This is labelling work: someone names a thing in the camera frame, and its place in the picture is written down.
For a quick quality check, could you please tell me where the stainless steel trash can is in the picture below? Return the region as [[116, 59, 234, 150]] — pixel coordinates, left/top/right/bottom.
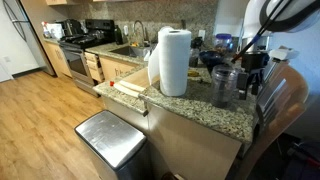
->
[[73, 109, 153, 180]]

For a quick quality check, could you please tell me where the clear jar with purple lid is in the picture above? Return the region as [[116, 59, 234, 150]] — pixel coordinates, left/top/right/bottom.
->
[[214, 33, 235, 54]]

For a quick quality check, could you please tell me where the wooden slat-back chair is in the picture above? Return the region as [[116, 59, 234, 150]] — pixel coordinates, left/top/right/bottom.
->
[[261, 58, 294, 98], [229, 63, 310, 180]]

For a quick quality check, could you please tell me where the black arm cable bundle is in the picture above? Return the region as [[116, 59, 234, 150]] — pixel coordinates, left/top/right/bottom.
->
[[230, 0, 298, 64]]

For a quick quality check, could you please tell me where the clear grey plastic tumbler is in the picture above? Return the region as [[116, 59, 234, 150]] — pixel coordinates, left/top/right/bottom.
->
[[210, 64, 239, 109]]

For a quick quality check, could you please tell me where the dark blue bowl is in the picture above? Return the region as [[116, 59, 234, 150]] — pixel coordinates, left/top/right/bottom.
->
[[199, 50, 225, 68]]

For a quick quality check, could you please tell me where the black coffee maker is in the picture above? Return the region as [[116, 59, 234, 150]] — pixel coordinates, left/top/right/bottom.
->
[[61, 18, 84, 37]]

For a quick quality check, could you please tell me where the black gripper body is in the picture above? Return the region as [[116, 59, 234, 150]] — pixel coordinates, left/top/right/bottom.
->
[[241, 50, 266, 73]]

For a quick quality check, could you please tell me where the black and steel stove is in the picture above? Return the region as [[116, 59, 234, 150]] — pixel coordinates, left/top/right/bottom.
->
[[59, 18, 116, 98]]

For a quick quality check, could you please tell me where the steel kitchen sink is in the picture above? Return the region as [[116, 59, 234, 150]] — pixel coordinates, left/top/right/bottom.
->
[[109, 44, 152, 58]]

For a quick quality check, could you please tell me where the beige counter base cabinet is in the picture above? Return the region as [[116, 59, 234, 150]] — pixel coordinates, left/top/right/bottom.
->
[[101, 94, 243, 180]]

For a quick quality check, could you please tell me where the white paper towel roll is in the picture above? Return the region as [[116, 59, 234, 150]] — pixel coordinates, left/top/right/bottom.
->
[[147, 25, 193, 98]]

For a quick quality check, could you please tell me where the small yellow object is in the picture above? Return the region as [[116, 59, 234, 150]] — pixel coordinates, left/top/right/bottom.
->
[[187, 69, 202, 79]]

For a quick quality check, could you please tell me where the wooden cutting board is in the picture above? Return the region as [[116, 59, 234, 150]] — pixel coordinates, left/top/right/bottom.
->
[[113, 66, 161, 99]]

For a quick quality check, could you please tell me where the dark dish soap bottle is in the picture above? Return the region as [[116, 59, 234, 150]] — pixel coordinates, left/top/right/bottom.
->
[[114, 24, 124, 46]]

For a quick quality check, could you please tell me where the white spray bottle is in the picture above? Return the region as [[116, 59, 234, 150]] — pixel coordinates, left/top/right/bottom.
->
[[41, 21, 51, 39]]

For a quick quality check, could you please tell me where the white countertop appliance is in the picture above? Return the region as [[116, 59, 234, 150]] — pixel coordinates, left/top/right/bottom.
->
[[46, 22, 65, 41]]

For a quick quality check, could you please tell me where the beige cabinet with drawers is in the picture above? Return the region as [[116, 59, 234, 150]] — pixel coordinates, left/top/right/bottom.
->
[[84, 49, 148, 84]]

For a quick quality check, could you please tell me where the stainless steel refrigerator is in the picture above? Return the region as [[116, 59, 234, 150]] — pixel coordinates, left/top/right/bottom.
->
[[2, 0, 56, 77]]

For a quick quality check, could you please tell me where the chrome gooseneck faucet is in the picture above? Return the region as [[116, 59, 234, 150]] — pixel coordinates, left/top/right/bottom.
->
[[132, 19, 150, 48]]

